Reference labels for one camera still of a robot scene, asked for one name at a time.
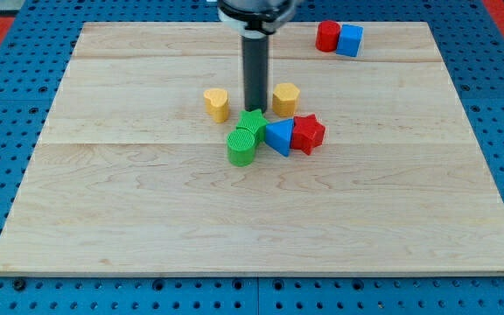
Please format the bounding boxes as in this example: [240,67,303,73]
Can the red cylinder block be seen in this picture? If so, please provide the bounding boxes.
[315,20,341,53]

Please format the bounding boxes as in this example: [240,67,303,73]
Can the blue triangle block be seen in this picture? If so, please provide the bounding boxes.
[264,119,294,157]

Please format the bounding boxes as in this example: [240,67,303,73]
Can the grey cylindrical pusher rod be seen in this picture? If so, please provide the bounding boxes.
[241,36,269,112]

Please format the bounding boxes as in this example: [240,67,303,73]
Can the yellow heart block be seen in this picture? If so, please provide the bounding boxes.
[203,88,229,123]

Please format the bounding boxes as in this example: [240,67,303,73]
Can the green star block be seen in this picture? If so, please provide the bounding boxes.
[236,109,270,145]

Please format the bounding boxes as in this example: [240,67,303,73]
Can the red star block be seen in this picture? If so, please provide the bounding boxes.
[290,114,326,155]

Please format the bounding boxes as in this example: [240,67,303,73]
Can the green cylinder block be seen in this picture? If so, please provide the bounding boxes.
[227,129,256,167]

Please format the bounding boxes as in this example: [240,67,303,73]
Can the blue cube block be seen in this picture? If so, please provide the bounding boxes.
[336,24,364,57]

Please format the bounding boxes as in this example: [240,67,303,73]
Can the wooden board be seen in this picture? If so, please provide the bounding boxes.
[0,22,504,277]

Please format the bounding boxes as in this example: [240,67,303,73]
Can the yellow hexagon block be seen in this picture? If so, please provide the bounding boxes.
[272,82,300,117]

